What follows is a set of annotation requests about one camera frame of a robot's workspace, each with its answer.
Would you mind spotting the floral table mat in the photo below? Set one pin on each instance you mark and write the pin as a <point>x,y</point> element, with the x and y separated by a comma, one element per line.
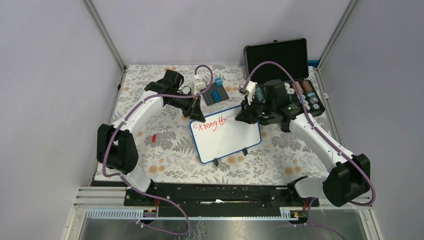
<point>174,149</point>

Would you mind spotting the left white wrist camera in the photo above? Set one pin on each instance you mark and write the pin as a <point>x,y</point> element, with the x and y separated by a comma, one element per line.
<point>197,85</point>

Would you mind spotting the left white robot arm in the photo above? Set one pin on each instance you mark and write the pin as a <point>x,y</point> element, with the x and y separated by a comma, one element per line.
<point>116,147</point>

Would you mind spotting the black poker chip case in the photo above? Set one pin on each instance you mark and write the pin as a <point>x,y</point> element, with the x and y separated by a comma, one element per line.
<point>292,55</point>

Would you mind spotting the grey lego baseplate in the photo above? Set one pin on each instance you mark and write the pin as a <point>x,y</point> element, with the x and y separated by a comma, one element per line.
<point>215,94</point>

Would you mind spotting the blue framed whiteboard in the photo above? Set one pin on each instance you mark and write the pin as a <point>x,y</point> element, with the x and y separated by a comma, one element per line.
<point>217,137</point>

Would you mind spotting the blue lego brick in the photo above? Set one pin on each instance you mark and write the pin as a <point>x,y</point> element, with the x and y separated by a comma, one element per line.
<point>219,82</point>

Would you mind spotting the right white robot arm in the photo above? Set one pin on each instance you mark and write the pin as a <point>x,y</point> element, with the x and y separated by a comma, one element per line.
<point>348,173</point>

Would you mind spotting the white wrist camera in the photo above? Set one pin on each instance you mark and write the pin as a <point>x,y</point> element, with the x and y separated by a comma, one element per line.
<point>248,89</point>
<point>197,85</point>

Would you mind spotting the blue corner bracket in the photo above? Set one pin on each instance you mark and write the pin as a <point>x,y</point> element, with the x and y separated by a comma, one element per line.
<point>313,63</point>

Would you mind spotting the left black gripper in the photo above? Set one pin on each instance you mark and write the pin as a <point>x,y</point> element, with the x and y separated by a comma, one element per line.
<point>196,112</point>

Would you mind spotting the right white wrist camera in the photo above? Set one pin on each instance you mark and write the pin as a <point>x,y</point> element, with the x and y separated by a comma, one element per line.
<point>248,89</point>

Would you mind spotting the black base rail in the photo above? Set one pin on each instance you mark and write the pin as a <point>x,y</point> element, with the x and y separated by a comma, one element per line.
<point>220,200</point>

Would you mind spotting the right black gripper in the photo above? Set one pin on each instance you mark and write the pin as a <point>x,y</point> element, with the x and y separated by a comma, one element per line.
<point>248,115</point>

